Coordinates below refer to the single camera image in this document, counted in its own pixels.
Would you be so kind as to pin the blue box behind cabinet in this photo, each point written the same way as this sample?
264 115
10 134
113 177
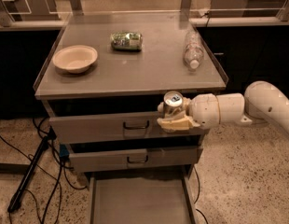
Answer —
63 153

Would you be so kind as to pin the green crushed can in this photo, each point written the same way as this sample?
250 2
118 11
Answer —
126 41

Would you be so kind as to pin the silver redbull can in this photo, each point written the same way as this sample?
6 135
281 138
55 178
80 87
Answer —
173 103

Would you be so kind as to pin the white paper bowl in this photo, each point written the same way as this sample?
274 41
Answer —
75 59

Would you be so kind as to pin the grey top drawer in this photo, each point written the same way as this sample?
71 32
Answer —
112 127

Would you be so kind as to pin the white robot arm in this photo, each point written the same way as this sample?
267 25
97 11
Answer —
261 103

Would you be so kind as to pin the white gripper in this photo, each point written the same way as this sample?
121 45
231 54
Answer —
203 110

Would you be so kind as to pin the grey middle drawer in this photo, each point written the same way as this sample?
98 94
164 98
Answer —
134 158

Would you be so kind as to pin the grey bottom drawer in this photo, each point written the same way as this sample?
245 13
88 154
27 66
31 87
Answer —
141 196

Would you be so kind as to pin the black bar on floor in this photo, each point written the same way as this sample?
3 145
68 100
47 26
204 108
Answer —
15 202

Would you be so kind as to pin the grey drawer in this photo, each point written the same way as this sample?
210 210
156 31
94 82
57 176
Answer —
112 127
134 158
141 196

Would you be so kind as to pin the clear plastic water bottle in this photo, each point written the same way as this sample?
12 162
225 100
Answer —
193 50

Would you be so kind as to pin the grey drawer cabinet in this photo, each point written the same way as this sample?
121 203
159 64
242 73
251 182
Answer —
125 81

